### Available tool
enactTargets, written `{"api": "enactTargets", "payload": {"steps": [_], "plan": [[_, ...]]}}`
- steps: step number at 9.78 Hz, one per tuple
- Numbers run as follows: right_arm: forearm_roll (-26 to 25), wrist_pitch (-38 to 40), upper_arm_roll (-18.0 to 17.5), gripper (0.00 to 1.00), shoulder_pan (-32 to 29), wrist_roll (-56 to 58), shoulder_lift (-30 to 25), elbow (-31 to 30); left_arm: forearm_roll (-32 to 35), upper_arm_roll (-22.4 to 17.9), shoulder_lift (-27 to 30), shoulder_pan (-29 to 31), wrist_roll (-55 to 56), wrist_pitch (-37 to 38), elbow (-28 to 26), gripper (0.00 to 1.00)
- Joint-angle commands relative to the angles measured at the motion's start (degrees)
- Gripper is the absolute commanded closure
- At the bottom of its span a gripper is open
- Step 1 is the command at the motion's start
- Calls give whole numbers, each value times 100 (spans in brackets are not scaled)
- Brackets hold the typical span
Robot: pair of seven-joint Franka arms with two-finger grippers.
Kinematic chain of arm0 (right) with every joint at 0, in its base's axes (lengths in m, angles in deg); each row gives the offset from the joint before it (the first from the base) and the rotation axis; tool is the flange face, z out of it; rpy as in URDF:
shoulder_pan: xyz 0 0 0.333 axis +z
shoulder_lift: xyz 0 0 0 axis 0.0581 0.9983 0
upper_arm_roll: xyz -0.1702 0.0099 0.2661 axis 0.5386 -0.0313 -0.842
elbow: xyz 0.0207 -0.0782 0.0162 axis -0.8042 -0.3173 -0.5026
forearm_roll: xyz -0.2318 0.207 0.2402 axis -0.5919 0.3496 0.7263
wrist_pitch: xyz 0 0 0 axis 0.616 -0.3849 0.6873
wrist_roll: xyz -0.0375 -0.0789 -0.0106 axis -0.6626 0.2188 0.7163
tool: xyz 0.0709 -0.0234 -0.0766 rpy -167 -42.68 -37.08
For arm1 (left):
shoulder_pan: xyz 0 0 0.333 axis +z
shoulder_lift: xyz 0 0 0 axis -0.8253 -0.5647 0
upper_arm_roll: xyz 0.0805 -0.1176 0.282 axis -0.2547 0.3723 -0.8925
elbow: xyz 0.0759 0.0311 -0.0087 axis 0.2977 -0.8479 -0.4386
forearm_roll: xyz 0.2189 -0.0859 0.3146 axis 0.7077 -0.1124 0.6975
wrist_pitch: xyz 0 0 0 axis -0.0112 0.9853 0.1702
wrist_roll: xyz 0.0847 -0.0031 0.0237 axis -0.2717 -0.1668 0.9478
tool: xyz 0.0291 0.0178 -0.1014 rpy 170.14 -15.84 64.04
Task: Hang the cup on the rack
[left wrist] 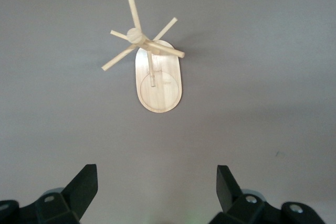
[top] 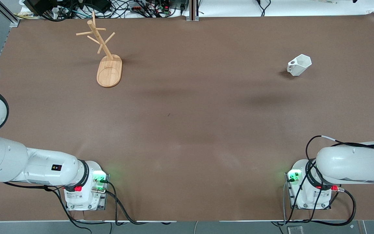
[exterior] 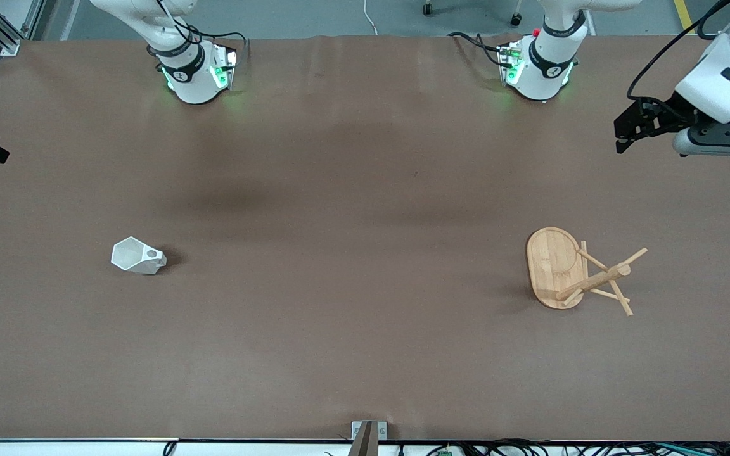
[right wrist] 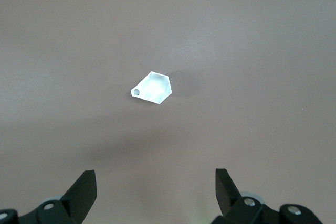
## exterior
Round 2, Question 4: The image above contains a white faceted cup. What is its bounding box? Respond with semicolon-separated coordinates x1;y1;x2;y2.
111;236;167;275

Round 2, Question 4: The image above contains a wooden cup rack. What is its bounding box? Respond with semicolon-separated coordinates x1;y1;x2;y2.
525;227;649;317

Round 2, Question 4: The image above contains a brown table cover sheet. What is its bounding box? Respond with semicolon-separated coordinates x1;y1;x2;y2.
0;35;730;441

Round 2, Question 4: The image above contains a black left base cable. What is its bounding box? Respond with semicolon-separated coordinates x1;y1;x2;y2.
447;30;511;67

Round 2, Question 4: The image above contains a black base cable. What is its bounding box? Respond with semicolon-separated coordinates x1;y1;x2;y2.
146;0;250;64
447;30;511;67

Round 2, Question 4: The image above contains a black right base cable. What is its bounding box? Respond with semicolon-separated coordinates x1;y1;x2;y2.
146;0;250;64

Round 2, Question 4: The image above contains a grey metal camera bracket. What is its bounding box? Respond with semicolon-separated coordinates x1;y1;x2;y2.
351;421;388;456

